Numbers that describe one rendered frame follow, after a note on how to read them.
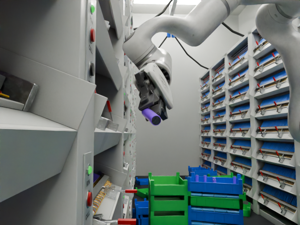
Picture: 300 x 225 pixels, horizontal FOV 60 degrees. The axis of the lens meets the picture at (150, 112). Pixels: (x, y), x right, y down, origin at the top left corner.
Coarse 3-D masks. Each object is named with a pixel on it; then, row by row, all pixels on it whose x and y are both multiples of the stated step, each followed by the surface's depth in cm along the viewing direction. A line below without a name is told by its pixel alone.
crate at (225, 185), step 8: (192, 176) 166; (200, 176) 167; (240, 176) 158; (192, 184) 148; (200, 184) 147; (208, 184) 146; (216, 184) 145; (224, 184) 144; (232, 184) 142; (240, 184) 141; (216, 192) 144; (224, 192) 143; (232, 192) 142; (240, 192) 141
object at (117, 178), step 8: (96, 168) 94; (104, 168) 95; (112, 176) 94; (120, 176) 95; (112, 184) 93; (120, 184) 94; (104, 200) 71; (112, 200) 74; (96, 208) 62; (104, 208) 64; (112, 208) 67; (104, 216) 59
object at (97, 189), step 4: (104, 176) 89; (108, 176) 92; (100, 180) 81; (104, 180) 83; (96, 184) 75; (100, 184) 76; (104, 184) 83; (108, 184) 86; (96, 188) 70; (100, 188) 72; (96, 192) 67; (96, 196) 67; (100, 196) 69; (96, 204) 61
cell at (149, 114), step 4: (148, 108) 49; (144, 112) 48; (148, 112) 46; (152, 112) 46; (144, 116) 48; (148, 116) 46; (152, 116) 44; (156, 116) 44; (148, 120) 46; (152, 120) 44; (156, 120) 44; (160, 120) 44; (152, 124) 44; (156, 124) 44
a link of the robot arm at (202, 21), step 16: (208, 0) 73; (224, 0) 72; (160, 16) 69; (192, 16) 72; (208, 16) 71; (224, 16) 74; (144, 32) 66; (176, 32) 72; (192, 32) 71; (208, 32) 73; (128, 48) 67; (144, 48) 67
